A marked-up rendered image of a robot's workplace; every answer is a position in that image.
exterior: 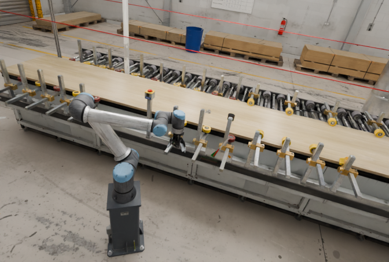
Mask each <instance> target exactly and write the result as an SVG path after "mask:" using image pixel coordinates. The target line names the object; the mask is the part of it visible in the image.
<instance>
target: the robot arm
mask: <svg viewBox="0 0 389 262"><path fill-rule="evenodd" d="M68 111H69V114H70V115H71V116H72V117H73V118H74V119H75V120H77V121H79V122H82V123H86V122H88V123H89V124H90V125H91V127H92V128H93V129H94V131H95V132H96V133H97V134H98V136H99V137H100V138H101V139H102V141H103V142H104V143H105V144H106V145H107V147H108V148H109V149H110V151H111V152H112V153H113V155H114V156H115V157H114V160H115V161H116V162H117V165H116V166H115V167H114V169H113V186H114V188H113V190H112V199H113V200H114V201H115V202H117V203H120V204H125V203H128V202H130V201H132V200H133V199H134V198H135V196H136V193H137V191H136V188H135V186H134V175H135V171H136V169H137V165H138V162H139V154H138V152H137V151H136V150H134V149H131V148H129V147H126V146H125V145H124V143H123V142H122V141H121V140H120V138H119V137H118V136H117V134H116V132H114V130H113V129H112V127H111V126H110V125H112V126H119V127H125V128H132V129H136V130H142V131H148V132H152V133H154V134H155V135H156V136H163V135H165V134H166V132H167V126H168V124H172V125H173V126H172V132H173V137H172V138H171V139H170V141H169V143H168V145H167V148H168V147H169V146H171V145H174V146H175V147H178V148H179V146H180V143H181V148H182V149H181V150H182V152H184V153H185V152H186V147H185V141H184V140H183V138H182V137H181V136H183V135H184V130H185V129H184V125H185V112H183V111H182V110H175V111H173V112H166V111H161V110H157V111H156V113H155V118H154V119H146V118H141V117H135V116H129V115H123V114H119V113H113V112H107V111H103V110H98V109H97V107H96V105H95V104H94V98H93V96H92V95H91V94H89V93H80V94H78V95H77V96H76V97H75V98H74V99H73V100H72V101H71V102H70V104H69V105H68Z"/></svg>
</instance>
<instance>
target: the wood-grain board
mask: <svg viewBox="0 0 389 262"><path fill-rule="evenodd" d="M21 64H23V67H24V72H25V75H26V78H27V79H28V80H32V81H35V82H37V81H39V78H38V73H37V70H38V69H42V70H43V75H44V78H45V84H46V85H49V86H53V87H54V86H59V83H58V77H57V76H58V75H63V79H64V85H65V89H66V90H68V91H72V92H73V91H80V88H79V84H80V83H84V84H85V92H86V93H89V94H91V95H92V96H93V97H94V96H99V97H100V99H101V100H104V101H108V102H112V103H115V104H119V105H123V106H127V107H129V108H134V109H138V110H141V111H144V112H147V99H145V91H146V90H147V89H151V90H155V97H154V99H153V100H152V113H153V114H155V113H156V111H157V110H161V111H166V112H173V107H174V106H175V105H177V106H178V110H182V111H183V112H185V120H186V121H187V123H189V124H193V125H196V126H198V124H199V117H200V111H201V109H205V111H206V110H209V109H210V111H211V113H209V114H208V113H205V114H204V120H203V127H204V126H209V127H211V130H214V131H218V132H222V133H225V131H226V126H227V117H228V114H229V113H232V114H234V115H235V117H234V121H232V124H231V127H230V132H229V135H233V136H237V137H240V138H244V139H247V140H250V141H253V138H254V135H255V131H256V130H262V131H263V132H264V137H263V138H262V139H261V141H260V143H262V144H265V145H269V146H273V147H277V148H280V149H282V146H283V145H282V138H283V137H285V136H288V137H290V139H291V145H290V146H289V151H291V152H295V153H299V154H303V155H305V156H310V157H312V156H313V154H312V153H310V149H309V146H310V145H311V144H317V145H318V143H319V142H322V143H323V144H324V147H323V149H322V151H321V153H320V155H319V159H320V160H324V161H329V162H331V163H335V164H339V160H340V158H345V157H349V156H350V155H354V156H355V158H356V159H355V161H354V162H353V164H352V166H351V168H354V169H358V170H360V171H365V172H368V173H372V174H375V175H379V176H383V177H386V178H389V137H386V136H383V137H381V138H378V137H377V136H376V135H375V134H372V133H369V132H365V131H360V130H356V129H353V128H348V127H343V126H339V125H335V126H330V125H329V123H327V122H324V121H319V120H315V119H310V118H307V117H303V116H298V115H294V114H292V115H290V116H288V115H287V114H286V112H282V111H279V110H274V109H269V108H265V107H262V106H258V105H253V106H249V105H248V104H247V103H245V102H241V101H236V100H233V99H228V98H224V97H220V96H217V95H212V94H207V93H203V92H200V91H196V90H191V89H188V88H183V87H179V86H175V85H172V84H167V83H162V82H158V81H155V80H150V79H146V78H141V77H138V76H134V75H129V74H126V73H121V72H117V71H113V70H110V69H105V68H100V67H96V66H93V65H89V64H84V63H81V62H76V61H72V60H67V59H64V58H60V57H55V56H51V55H48V54H47V55H44V56H41V57H37V58H34V59H31V60H28V61H24V62H21ZM6 69H7V71H8V74H9V75H13V76H17V77H19V76H20V73H19V69H18V66H17V64H14V65H11V66H8V67H6Z"/></svg>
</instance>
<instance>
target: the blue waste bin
mask: <svg viewBox="0 0 389 262"><path fill-rule="evenodd" d="M203 31H204V30H203V29H202V28H199V27H186V46H185V49H188V50H186V51H187V52H190V53H197V52H194V51H200V46H201V39H202V37H203ZM189 50H194V51H189Z"/></svg>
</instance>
